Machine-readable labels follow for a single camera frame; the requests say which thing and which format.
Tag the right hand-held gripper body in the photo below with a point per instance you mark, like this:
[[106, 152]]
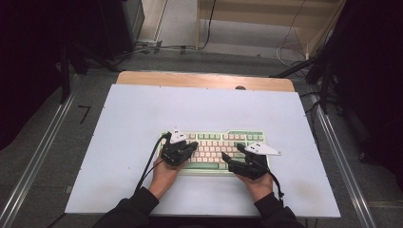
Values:
[[255, 167]]

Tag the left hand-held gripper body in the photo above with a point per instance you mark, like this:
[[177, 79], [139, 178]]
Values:
[[172, 153]]

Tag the green and pink keyboard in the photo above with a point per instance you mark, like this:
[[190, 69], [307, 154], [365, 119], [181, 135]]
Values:
[[212, 145]]

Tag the person's right hand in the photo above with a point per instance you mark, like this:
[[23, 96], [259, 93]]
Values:
[[261, 188]]

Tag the person's left hand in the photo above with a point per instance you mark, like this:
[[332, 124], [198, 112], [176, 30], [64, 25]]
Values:
[[163, 180]]

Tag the white table board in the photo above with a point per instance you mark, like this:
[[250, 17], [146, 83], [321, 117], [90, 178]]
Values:
[[202, 107]]

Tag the wooden table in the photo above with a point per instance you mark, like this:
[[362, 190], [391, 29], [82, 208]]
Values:
[[190, 79]]

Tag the dark round table grommet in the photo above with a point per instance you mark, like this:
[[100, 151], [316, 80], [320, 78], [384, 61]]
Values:
[[240, 87]]

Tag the small metal floor plate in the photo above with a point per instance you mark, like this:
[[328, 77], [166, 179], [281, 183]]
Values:
[[68, 189]]

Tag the power strip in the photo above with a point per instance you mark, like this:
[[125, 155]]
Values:
[[148, 42]]

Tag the black cabinet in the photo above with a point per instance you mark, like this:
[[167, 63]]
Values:
[[120, 25]]

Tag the light wooden shelf unit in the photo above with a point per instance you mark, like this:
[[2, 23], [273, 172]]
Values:
[[253, 17]]

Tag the dark curtain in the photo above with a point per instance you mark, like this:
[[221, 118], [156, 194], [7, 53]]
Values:
[[31, 63], [374, 79]]

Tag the metal floor rail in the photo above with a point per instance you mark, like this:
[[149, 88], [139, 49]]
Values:
[[345, 164], [34, 164]]

